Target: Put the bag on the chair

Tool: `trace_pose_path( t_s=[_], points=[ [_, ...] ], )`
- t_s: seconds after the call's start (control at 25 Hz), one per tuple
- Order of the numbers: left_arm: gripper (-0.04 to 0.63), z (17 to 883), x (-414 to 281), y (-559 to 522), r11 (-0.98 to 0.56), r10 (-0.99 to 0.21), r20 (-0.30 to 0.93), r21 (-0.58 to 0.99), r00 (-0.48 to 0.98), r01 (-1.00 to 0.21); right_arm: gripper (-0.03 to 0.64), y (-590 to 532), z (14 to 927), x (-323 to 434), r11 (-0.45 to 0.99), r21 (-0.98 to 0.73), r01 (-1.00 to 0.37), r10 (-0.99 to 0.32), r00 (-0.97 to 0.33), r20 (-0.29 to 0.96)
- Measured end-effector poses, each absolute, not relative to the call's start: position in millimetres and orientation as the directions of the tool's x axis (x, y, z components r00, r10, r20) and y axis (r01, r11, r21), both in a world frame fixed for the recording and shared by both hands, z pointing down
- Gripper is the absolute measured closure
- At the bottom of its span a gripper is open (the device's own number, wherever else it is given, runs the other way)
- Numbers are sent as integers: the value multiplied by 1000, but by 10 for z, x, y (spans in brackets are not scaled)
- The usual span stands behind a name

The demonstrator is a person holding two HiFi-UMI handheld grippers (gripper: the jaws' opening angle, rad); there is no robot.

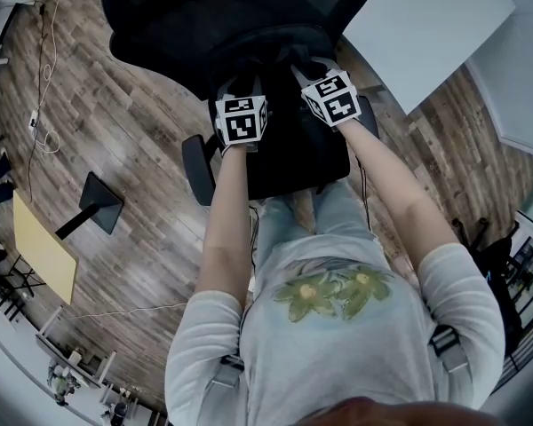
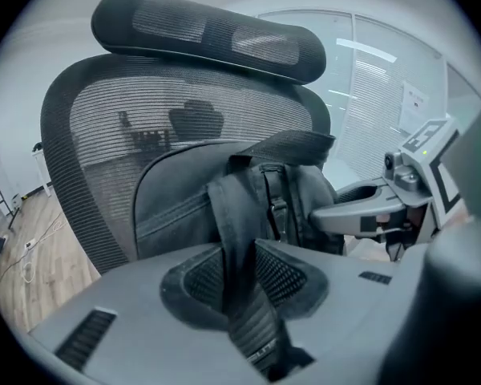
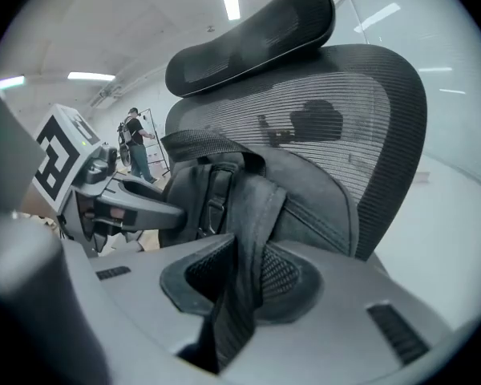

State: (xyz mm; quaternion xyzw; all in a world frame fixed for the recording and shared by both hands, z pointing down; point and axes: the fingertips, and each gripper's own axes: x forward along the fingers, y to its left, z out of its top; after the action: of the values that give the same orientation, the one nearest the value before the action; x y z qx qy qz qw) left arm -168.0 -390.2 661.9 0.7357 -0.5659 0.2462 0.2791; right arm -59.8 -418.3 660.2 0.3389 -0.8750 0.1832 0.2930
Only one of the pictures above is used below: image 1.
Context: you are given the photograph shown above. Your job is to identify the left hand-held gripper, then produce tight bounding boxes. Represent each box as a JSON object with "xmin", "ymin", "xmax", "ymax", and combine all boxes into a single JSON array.
[{"xmin": 213, "ymin": 74, "xmax": 270, "ymax": 155}]

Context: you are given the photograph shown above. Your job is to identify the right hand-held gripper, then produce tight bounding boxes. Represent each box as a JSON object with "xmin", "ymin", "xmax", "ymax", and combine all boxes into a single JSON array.
[{"xmin": 290, "ymin": 62, "xmax": 363, "ymax": 129}]

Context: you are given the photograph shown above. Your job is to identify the black bag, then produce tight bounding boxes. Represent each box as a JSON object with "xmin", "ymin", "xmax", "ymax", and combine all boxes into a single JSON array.
[{"xmin": 206, "ymin": 25, "xmax": 341, "ymax": 119}]

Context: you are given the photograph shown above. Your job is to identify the black office chair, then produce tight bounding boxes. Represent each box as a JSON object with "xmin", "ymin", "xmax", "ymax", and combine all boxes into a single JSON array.
[{"xmin": 99, "ymin": 0, "xmax": 381, "ymax": 208}]

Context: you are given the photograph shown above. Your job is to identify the person's right forearm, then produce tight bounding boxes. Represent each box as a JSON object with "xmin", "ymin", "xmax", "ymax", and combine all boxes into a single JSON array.
[{"xmin": 339, "ymin": 117, "xmax": 462, "ymax": 280}]

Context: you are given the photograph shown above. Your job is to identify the person's left forearm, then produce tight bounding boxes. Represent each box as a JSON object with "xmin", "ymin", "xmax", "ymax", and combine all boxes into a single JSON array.
[{"xmin": 196, "ymin": 142, "xmax": 259, "ymax": 313}]

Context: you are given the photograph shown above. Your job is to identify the black chair with wheels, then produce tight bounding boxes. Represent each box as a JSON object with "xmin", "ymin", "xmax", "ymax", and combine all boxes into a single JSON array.
[{"xmin": 451, "ymin": 217, "xmax": 526, "ymax": 357}]

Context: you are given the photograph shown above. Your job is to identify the light blue jeans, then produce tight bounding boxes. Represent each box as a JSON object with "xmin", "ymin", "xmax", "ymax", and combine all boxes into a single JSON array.
[{"xmin": 252, "ymin": 179, "xmax": 378, "ymax": 279}]

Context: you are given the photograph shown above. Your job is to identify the large white table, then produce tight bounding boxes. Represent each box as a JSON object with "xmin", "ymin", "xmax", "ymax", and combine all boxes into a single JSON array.
[{"xmin": 340, "ymin": 0, "xmax": 517, "ymax": 115}]

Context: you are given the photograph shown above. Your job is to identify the white table with grey edge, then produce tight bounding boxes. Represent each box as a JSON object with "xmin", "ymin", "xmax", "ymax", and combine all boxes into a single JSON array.
[{"xmin": 464, "ymin": 4, "xmax": 533, "ymax": 164}]

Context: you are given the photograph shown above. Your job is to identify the white floral shirt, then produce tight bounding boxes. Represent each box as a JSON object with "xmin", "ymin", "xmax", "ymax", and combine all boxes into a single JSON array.
[{"xmin": 163, "ymin": 231, "xmax": 507, "ymax": 426}]

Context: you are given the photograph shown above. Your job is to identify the yellow table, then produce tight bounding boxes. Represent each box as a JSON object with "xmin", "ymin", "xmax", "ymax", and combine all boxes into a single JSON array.
[{"xmin": 12, "ymin": 190, "xmax": 80, "ymax": 306}]

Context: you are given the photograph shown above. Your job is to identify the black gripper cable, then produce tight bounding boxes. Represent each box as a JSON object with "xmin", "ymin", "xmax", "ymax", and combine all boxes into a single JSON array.
[
  {"xmin": 354, "ymin": 156, "xmax": 375, "ymax": 235},
  {"xmin": 247, "ymin": 205, "xmax": 261, "ymax": 286}
]

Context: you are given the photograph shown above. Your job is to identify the black table pedestal base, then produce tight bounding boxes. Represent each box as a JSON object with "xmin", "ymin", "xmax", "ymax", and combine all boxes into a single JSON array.
[{"xmin": 54, "ymin": 170, "xmax": 126, "ymax": 241}]

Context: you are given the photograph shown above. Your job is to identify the long white floor cable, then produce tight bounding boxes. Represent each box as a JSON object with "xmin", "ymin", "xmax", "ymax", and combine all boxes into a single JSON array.
[{"xmin": 63, "ymin": 301, "xmax": 190, "ymax": 324}]

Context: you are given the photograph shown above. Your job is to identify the grey shoulder strap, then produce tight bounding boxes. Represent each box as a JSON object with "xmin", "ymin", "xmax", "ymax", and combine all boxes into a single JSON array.
[
  {"xmin": 205, "ymin": 353, "xmax": 246, "ymax": 391},
  {"xmin": 429, "ymin": 323, "xmax": 471, "ymax": 375}
]

